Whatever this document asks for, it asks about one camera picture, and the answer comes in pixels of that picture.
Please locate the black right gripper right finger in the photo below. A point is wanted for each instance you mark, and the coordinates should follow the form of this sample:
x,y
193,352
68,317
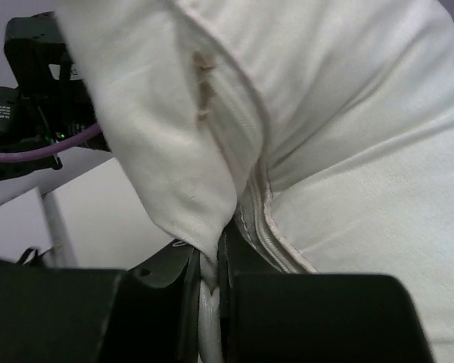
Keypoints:
x,y
270,316

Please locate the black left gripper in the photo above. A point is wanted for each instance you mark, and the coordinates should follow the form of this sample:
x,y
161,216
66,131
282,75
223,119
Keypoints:
x,y
54,104

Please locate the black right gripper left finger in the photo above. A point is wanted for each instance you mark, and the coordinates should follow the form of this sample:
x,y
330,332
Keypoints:
x,y
146,314

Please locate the white pillow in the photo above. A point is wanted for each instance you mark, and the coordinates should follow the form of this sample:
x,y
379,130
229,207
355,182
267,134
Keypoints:
x,y
323,129

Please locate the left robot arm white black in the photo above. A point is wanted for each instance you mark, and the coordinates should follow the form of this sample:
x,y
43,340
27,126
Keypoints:
x,y
14,164

